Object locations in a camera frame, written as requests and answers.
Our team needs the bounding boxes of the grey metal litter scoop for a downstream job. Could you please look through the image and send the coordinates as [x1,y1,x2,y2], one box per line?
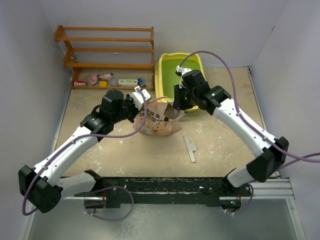
[163,103,179,119]

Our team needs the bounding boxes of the pink cat litter bag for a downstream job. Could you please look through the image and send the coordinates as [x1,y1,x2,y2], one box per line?
[138,96,187,136]

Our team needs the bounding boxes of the white bag sealing clip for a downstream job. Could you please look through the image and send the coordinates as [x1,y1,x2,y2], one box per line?
[183,135,197,163]

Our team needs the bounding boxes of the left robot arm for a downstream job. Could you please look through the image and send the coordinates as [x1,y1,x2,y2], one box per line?
[18,86,151,216]

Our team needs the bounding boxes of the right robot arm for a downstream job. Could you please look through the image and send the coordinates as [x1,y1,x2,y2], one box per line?
[173,67,289,196]

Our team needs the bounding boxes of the yellow green litter box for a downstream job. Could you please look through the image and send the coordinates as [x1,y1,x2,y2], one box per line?
[154,52,206,103]

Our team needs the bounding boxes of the white rectangular box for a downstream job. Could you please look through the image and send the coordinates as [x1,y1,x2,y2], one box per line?
[118,79,138,88]

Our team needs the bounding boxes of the red white small box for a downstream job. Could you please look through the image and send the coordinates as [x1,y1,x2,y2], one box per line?
[73,80,87,87]

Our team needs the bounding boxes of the blue grey bottle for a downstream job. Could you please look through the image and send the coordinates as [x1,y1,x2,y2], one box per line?
[137,78,147,88]

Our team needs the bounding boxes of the clear plastic cup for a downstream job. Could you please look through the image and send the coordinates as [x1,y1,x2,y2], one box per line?
[108,75,119,87]

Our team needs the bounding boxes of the yellow sponge block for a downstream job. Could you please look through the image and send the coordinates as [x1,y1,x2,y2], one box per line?
[98,81,108,88]

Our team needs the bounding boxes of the pink small package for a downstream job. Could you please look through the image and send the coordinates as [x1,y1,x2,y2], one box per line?
[91,74,99,85]

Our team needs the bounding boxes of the wooden shelf rack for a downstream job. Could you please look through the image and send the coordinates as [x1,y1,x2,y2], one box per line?
[54,25,155,91]

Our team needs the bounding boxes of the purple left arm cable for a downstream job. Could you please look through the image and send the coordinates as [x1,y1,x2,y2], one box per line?
[21,88,148,216]

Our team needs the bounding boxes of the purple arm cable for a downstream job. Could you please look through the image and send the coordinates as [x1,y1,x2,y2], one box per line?
[21,88,148,216]
[178,50,320,173]

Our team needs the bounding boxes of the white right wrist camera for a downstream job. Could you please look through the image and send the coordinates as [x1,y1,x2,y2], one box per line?
[175,65,192,77]

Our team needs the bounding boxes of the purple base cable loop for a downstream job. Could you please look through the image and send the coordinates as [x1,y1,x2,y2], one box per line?
[83,185,136,222]

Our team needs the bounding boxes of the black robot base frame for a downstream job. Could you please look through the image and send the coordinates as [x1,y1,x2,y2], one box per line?
[76,174,252,208]

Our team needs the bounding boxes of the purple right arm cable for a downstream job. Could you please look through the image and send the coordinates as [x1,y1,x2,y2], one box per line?
[178,50,320,173]

